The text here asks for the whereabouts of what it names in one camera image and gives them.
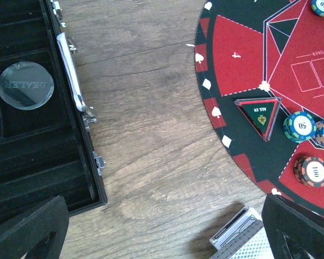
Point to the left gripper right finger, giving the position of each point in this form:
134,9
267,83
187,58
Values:
292,230

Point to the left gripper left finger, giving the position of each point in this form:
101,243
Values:
39,232

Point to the blue backed card deck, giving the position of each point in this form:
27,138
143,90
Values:
251,243

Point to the orange black chip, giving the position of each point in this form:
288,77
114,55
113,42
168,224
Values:
309,170

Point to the black triangular dealer button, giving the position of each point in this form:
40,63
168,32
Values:
261,113

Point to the white playing card box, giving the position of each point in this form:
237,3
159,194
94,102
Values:
235,226

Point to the black poker case tray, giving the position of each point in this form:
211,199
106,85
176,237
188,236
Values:
47,151

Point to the clear round dealer button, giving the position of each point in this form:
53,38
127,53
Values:
26,85

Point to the round red black poker mat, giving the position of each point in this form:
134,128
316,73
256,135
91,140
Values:
258,49

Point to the chrome case handle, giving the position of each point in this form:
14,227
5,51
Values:
72,78

